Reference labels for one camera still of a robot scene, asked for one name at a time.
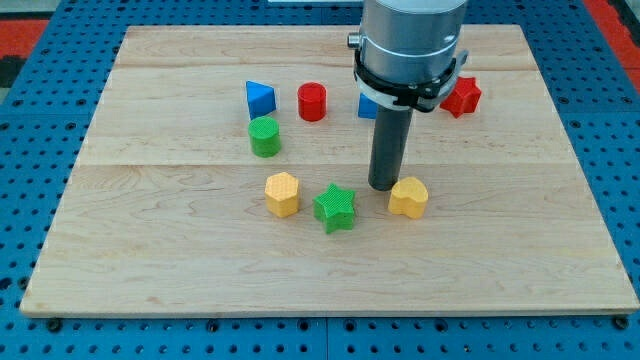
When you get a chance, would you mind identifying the red star block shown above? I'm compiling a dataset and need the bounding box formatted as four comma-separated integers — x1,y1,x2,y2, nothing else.
440,77,482,118

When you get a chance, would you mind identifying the green cylinder block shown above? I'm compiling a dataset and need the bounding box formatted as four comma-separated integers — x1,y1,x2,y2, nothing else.
248,116,281,158

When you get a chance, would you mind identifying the green star block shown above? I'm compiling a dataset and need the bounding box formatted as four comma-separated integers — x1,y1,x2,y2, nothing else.
313,183,356,234

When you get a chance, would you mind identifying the red cylinder block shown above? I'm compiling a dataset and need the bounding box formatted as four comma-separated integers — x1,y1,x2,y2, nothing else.
297,82,327,122

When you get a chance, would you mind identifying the wooden board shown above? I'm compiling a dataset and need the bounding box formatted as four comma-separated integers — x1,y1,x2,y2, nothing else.
20,25,639,318

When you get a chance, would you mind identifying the yellow hexagon block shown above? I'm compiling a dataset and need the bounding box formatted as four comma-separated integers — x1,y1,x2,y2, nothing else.
264,172,300,218

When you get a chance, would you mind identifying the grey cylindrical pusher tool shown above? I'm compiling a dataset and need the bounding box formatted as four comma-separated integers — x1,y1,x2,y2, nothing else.
368,105,413,191

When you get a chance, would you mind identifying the blue cube block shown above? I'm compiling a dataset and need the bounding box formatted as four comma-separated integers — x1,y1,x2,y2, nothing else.
357,93,378,120

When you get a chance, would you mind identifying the yellow heart block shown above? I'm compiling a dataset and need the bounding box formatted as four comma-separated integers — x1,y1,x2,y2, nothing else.
388,177,429,219

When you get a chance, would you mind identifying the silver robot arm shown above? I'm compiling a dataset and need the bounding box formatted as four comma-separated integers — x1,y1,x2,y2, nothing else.
347,0,468,112

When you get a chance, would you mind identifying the blue triangle block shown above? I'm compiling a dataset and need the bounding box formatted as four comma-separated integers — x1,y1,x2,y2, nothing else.
245,81,277,120

